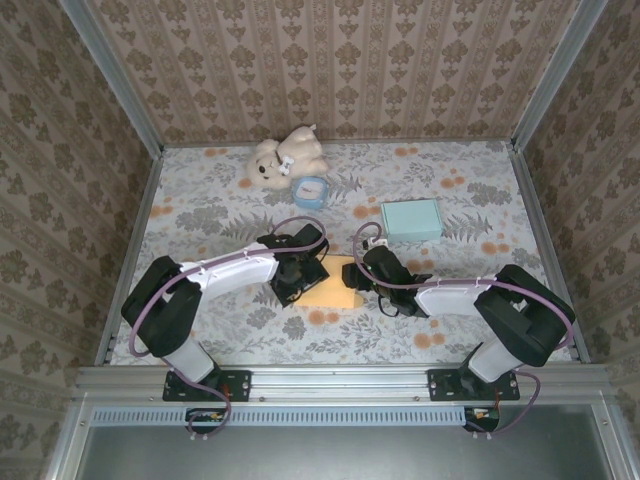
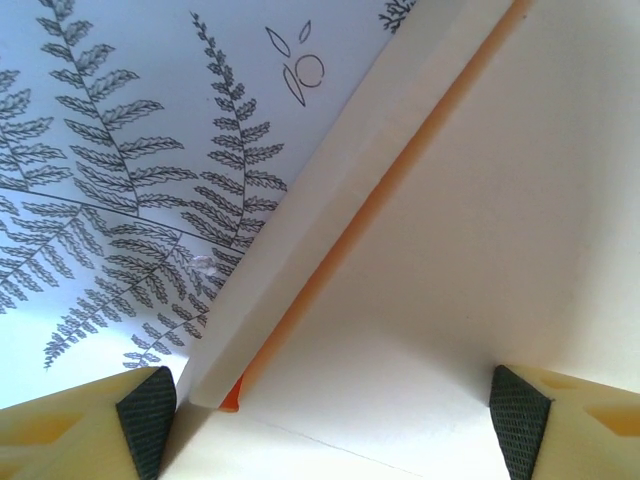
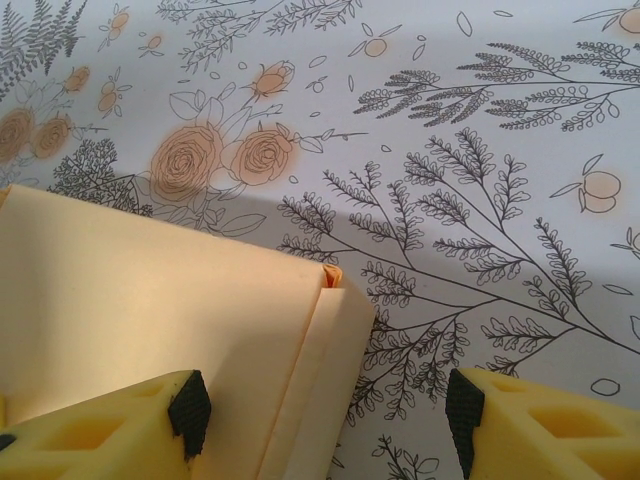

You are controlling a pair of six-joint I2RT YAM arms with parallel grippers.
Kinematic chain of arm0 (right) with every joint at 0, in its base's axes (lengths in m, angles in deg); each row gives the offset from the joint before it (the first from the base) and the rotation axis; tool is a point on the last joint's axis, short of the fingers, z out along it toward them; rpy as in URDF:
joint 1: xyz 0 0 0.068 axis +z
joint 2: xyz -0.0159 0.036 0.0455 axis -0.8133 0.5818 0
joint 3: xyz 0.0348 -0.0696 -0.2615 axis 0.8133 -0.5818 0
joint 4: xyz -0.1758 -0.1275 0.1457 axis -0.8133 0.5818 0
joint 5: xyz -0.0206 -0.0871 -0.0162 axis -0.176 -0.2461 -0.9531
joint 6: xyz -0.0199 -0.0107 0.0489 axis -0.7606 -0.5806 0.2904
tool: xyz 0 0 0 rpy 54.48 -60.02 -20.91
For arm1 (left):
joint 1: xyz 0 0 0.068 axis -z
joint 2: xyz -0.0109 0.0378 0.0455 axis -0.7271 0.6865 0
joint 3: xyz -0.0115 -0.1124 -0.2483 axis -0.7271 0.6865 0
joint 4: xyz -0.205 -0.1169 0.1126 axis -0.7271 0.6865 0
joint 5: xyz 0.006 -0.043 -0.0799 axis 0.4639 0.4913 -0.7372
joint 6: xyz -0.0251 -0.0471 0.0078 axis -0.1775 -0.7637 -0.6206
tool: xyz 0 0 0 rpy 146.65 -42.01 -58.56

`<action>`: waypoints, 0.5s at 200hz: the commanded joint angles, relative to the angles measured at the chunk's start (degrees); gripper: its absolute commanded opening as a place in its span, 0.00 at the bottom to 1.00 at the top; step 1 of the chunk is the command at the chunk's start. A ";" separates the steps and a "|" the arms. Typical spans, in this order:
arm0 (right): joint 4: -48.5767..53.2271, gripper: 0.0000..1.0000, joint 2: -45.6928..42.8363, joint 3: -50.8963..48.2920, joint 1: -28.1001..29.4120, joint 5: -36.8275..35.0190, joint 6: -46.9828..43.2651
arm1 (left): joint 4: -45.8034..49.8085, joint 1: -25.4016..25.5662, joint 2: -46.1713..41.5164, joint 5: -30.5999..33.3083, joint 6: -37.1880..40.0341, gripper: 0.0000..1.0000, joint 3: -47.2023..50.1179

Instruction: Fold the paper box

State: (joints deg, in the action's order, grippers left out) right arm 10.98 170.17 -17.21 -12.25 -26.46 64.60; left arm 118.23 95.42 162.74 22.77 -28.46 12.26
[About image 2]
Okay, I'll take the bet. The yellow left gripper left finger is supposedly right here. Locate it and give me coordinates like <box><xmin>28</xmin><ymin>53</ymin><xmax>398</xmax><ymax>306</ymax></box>
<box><xmin>0</xmin><ymin>365</ymin><xmax>177</xmax><ymax>480</ymax></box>

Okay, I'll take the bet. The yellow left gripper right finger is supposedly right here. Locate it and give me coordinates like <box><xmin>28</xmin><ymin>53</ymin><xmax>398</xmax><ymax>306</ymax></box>
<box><xmin>488</xmin><ymin>363</ymin><xmax>640</xmax><ymax>480</ymax></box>

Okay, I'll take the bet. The orange paper box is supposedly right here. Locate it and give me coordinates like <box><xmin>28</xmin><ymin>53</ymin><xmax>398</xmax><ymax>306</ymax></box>
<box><xmin>174</xmin><ymin>0</ymin><xmax>640</xmax><ymax>480</ymax></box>

